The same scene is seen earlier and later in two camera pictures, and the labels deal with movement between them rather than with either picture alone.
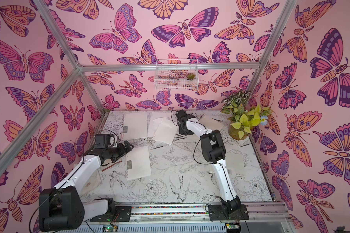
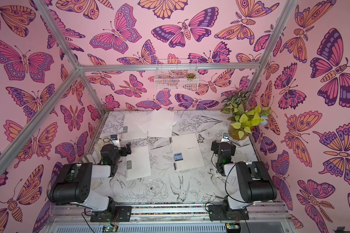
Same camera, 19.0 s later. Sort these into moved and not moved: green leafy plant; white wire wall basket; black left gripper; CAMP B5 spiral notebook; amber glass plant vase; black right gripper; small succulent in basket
Moved: CAMP B5 spiral notebook; black left gripper; black right gripper
Not moved: amber glass plant vase; green leafy plant; white wire wall basket; small succulent in basket
